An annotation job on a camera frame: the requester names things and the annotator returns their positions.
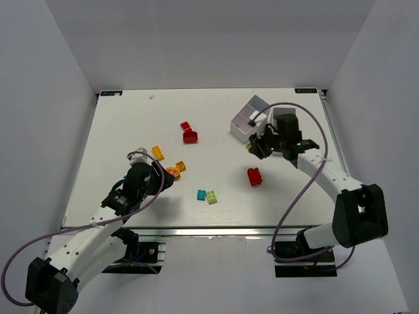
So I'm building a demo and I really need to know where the orange printed round lego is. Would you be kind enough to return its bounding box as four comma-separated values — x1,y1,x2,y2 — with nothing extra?
166,167,181,181

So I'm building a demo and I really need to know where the pale green lego brick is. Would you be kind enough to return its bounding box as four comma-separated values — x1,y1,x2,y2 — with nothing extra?
206,190,217,205

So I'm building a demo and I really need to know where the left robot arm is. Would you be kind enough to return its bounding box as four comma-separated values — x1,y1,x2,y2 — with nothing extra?
25,162,175,313

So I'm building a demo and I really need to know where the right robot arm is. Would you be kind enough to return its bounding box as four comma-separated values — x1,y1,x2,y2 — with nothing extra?
248,111,389,259

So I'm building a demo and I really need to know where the yellow long lego brick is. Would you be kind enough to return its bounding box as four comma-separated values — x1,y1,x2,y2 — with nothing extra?
151,146,164,162

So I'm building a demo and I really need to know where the orange small lego brick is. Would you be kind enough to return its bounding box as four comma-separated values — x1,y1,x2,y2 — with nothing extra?
176,161,187,172

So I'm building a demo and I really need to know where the upright white divided container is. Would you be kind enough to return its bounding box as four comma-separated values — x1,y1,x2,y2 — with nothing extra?
269,106,296,124

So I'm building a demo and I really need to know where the tilted white divided container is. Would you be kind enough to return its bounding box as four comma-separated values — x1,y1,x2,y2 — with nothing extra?
230,95,269,144

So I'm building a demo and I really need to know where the large red lego brick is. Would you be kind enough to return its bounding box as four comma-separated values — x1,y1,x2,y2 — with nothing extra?
247,167,263,186

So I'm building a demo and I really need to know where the cyan small lego brick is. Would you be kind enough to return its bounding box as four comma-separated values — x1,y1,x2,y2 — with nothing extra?
196,190,206,201

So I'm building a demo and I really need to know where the red rounded lego piece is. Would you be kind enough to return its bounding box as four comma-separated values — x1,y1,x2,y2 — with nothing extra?
183,130,198,144

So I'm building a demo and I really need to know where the right blue table label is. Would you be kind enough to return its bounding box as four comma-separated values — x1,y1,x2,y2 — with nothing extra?
294,88,318,94

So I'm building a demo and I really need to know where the blue table label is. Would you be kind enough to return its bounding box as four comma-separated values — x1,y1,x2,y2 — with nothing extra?
100,90,122,97
294,88,318,94

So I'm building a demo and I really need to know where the small red lego brick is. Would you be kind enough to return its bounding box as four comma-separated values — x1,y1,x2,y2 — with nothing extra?
180,122,192,132

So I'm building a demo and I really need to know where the left blue table label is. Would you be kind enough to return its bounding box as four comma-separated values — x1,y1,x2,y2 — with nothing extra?
100,90,122,97

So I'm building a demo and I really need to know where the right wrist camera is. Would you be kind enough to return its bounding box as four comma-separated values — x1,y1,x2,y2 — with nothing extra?
248,111,268,137

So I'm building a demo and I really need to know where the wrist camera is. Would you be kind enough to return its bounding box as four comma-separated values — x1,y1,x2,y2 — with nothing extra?
248,111,268,137
126,147,151,166

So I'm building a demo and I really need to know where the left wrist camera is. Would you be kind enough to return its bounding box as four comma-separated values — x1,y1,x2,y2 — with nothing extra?
126,147,151,166

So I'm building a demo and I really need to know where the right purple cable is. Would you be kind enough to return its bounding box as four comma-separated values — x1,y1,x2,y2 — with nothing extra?
251,102,356,271

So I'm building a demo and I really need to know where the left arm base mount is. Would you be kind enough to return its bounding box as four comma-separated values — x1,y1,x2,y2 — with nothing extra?
102,228,166,275

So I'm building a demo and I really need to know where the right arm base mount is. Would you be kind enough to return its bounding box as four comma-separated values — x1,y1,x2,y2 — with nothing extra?
266,239,337,278

